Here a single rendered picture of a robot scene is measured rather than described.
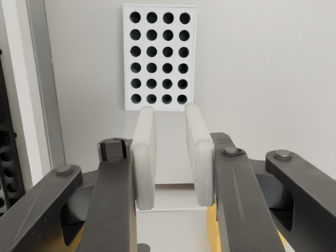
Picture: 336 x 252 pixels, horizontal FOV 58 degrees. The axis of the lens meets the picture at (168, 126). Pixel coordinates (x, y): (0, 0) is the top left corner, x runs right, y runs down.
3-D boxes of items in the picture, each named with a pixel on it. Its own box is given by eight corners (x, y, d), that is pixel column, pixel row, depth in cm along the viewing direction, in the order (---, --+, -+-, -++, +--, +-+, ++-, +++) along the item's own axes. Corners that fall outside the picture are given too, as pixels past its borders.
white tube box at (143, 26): (126, 5, 38) (122, 3, 34) (194, 7, 38) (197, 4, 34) (128, 103, 41) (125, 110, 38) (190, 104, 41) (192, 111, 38)
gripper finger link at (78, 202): (132, 221, 11) (52, 226, 11) (141, 163, 16) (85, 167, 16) (127, 185, 11) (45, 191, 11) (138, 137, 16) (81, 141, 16)
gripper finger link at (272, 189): (221, 178, 11) (304, 173, 11) (203, 132, 16) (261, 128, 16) (221, 214, 11) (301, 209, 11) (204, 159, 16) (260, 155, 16)
